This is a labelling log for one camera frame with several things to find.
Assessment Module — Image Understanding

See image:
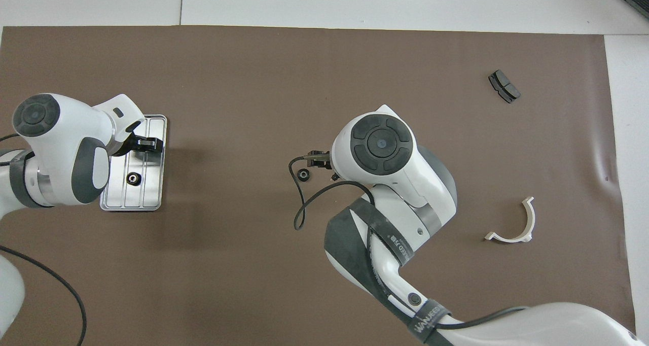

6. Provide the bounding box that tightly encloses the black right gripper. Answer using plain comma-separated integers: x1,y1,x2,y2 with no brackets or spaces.
309,151,338,182

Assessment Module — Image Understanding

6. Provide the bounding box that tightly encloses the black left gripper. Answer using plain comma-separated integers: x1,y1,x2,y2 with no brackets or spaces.
114,133,164,156

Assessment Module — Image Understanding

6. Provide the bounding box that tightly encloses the silver metal tray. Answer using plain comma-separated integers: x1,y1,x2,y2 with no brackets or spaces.
100,115,167,212

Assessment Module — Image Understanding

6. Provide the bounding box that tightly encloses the brown table mat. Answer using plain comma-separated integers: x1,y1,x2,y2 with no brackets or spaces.
0,25,638,346

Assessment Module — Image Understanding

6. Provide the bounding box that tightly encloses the grey brake pad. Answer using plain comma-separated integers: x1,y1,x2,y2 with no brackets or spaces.
488,70,521,104

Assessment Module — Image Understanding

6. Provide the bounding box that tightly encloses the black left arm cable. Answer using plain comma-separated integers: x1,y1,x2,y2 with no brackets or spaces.
0,133,87,346

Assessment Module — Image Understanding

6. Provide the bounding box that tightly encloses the white curved plastic bracket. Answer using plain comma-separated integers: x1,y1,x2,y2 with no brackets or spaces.
484,196,536,244

